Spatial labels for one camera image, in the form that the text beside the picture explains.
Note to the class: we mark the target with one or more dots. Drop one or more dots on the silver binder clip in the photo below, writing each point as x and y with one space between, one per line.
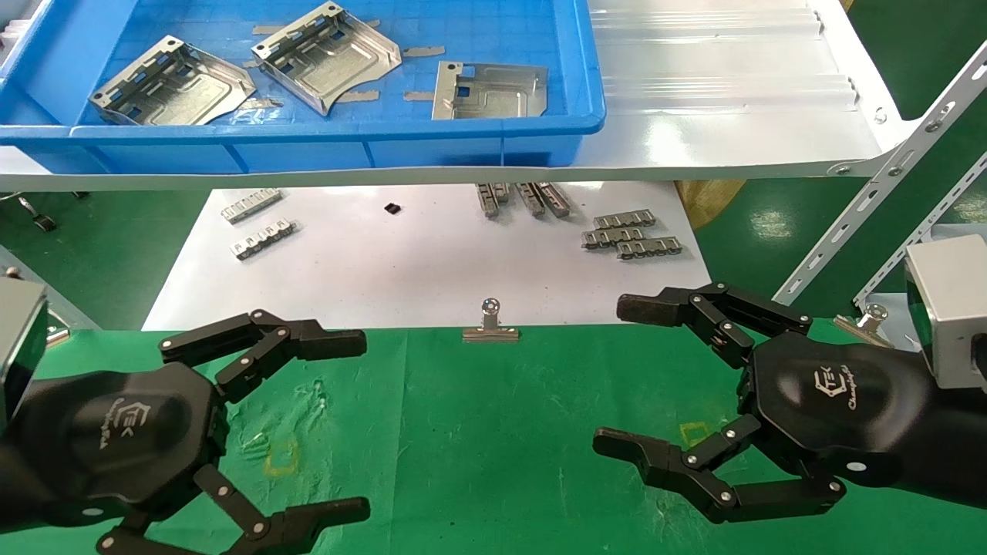
491 333
871 316
58 335

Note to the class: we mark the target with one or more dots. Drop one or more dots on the flat sheet metal plate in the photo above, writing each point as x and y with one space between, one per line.
501 96

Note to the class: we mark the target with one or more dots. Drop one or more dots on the sheet metal bracket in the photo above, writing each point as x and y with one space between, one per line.
177 92
339 65

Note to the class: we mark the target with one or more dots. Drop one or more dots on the green table cloth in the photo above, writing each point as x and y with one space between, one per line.
493 432

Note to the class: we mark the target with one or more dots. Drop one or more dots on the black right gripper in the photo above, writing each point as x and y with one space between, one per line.
833 408

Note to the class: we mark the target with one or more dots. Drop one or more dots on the blue plastic bin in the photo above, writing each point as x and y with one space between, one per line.
308 146

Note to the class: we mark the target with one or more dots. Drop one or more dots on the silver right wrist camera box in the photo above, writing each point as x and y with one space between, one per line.
952 308

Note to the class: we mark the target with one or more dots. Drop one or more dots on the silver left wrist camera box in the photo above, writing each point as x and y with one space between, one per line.
19 331

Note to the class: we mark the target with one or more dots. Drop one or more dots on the grey metal shelf brace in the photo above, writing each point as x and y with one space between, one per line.
73 311

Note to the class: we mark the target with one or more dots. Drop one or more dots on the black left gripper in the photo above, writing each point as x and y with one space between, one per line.
116 432

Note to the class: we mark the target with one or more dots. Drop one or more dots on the white perforated shelf brace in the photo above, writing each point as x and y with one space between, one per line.
917 235
887 173

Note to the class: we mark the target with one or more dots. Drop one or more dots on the small slotted metal strip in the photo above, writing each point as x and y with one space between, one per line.
503 192
613 237
530 199
264 238
555 200
624 220
487 200
649 247
252 206

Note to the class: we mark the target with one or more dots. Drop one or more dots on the white metal shelf board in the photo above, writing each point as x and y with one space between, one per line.
732 131

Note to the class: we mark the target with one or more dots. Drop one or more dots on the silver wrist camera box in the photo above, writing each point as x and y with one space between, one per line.
19 331
952 308

